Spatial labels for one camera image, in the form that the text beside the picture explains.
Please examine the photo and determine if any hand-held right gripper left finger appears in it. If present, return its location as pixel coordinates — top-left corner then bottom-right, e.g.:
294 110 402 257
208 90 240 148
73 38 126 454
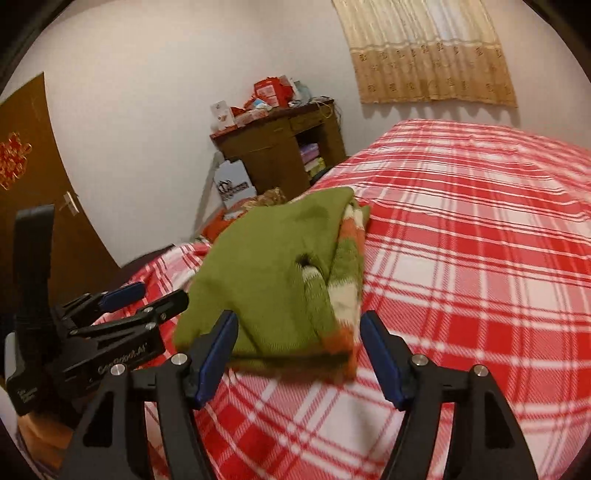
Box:
60 310 239 480

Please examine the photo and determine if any beige patterned curtain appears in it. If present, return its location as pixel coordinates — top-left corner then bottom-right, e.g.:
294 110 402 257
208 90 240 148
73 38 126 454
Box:
332 0 519 108

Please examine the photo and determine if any pile of small boxes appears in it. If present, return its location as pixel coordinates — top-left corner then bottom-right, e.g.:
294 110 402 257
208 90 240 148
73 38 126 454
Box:
230 82 325 127

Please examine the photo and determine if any brown patterned cloth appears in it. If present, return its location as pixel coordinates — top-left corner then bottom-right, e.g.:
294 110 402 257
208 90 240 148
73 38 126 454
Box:
249 187 289 209

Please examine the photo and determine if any stack of folded cloths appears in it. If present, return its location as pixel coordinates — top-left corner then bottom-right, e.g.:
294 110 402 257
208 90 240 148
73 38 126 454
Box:
299 143 327 180

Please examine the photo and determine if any white cardboard box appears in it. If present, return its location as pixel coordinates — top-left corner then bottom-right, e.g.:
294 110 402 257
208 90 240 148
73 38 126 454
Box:
213 159 257 210

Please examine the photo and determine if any green orange white striped sweater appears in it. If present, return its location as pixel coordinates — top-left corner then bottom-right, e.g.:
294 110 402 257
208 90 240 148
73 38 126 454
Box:
174 186 372 381

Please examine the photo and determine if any red knot ornament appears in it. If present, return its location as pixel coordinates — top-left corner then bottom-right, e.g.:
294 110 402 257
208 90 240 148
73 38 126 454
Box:
0 133 33 191

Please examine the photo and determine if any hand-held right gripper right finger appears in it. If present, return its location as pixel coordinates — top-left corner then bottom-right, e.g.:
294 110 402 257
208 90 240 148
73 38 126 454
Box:
360 311 539 480

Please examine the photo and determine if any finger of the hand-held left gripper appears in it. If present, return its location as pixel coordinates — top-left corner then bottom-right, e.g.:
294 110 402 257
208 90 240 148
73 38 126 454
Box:
55 281 146 326
74 290 190 342

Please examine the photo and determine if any red gift box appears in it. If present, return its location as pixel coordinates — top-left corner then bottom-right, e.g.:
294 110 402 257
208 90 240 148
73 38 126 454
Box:
253 76 296 107

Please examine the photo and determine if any small white box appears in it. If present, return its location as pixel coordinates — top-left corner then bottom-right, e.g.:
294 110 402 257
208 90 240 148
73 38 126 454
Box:
211 100 234 132

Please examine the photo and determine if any brown wooden desk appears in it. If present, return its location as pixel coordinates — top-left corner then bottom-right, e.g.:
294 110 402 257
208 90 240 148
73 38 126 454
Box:
210 100 347 197

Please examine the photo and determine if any brown wooden door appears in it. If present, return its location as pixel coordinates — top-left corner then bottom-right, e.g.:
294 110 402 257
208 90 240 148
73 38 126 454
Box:
0 71 123 324

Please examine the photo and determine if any red white plaid blanket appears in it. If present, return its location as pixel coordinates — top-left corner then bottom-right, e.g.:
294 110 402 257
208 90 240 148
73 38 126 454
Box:
92 119 591 480

